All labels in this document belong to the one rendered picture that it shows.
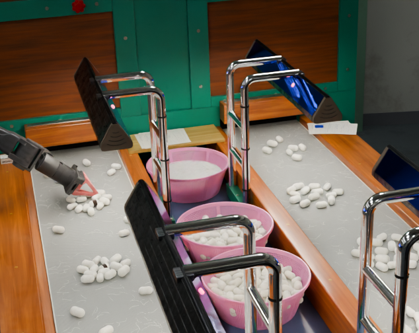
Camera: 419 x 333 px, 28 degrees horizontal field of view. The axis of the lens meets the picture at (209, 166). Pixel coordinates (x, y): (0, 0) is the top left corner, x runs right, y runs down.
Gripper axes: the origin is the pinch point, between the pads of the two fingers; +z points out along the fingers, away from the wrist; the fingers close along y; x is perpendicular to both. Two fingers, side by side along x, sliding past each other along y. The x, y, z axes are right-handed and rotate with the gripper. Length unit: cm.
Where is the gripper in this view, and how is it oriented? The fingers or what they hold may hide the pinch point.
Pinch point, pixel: (94, 193)
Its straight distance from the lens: 252.4
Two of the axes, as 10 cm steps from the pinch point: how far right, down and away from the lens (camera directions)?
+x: -6.0, 7.8, 1.5
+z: 7.5, 5.0, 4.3
